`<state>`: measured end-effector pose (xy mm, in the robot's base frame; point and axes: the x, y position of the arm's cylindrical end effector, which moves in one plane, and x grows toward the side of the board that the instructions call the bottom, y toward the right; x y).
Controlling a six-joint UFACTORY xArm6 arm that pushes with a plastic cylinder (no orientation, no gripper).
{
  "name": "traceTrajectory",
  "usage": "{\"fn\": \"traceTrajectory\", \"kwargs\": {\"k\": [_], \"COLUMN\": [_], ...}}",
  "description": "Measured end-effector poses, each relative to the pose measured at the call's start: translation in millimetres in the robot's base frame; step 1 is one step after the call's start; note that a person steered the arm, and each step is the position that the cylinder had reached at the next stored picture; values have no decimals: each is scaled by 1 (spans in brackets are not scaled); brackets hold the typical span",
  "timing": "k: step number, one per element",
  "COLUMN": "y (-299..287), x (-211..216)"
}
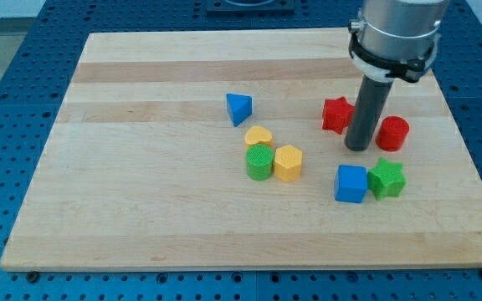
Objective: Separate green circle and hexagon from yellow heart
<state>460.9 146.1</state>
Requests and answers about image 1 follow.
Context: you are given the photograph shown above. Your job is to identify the blue cube block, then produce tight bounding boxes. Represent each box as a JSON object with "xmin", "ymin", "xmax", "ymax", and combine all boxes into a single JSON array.
[{"xmin": 334, "ymin": 165, "xmax": 368, "ymax": 203}]

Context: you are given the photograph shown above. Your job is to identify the green star block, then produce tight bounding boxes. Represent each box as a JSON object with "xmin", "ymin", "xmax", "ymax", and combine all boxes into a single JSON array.
[{"xmin": 367, "ymin": 157, "xmax": 407, "ymax": 201}]

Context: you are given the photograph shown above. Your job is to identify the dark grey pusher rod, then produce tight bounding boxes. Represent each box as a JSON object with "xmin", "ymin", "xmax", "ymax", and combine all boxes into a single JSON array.
[{"xmin": 345, "ymin": 75, "xmax": 393, "ymax": 151}]

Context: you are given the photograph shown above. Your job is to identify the yellow heart block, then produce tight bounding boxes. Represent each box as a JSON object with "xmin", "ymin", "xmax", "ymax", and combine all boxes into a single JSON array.
[{"xmin": 244, "ymin": 125, "xmax": 274, "ymax": 149}]

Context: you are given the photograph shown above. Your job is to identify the red star block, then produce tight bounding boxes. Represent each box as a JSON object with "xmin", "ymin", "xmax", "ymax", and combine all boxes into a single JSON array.
[{"xmin": 321, "ymin": 97, "xmax": 355, "ymax": 135}]

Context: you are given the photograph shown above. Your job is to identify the blue triangle block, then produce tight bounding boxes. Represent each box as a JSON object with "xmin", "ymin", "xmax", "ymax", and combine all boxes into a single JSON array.
[{"xmin": 226, "ymin": 94, "xmax": 253, "ymax": 127}]

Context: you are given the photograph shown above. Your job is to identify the yellow hexagon block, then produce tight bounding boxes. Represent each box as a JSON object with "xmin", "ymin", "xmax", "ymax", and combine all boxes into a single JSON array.
[{"xmin": 274, "ymin": 145, "xmax": 303, "ymax": 182}]

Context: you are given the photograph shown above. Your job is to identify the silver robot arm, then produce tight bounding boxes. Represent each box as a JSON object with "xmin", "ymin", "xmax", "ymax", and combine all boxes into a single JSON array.
[{"xmin": 348, "ymin": 0, "xmax": 449, "ymax": 83}]

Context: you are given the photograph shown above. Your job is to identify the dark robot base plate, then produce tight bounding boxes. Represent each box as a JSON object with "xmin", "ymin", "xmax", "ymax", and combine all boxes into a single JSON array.
[{"xmin": 205, "ymin": 0, "xmax": 296, "ymax": 15}]

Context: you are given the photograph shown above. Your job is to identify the wooden board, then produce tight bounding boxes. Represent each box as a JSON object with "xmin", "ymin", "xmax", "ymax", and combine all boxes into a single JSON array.
[{"xmin": 0, "ymin": 28, "xmax": 482, "ymax": 272}]

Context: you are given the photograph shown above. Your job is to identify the green cylinder block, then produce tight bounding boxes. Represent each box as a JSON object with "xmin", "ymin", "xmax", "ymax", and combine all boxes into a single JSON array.
[{"xmin": 245, "ymin": 144, "xmax": 274, "ymax": 181}]

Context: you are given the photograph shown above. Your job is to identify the red cylinder block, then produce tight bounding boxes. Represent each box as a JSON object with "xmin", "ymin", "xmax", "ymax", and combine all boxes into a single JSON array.
[{"xmin": 376, "ymin": 115, "xmax": 410, "ymax": 151}]

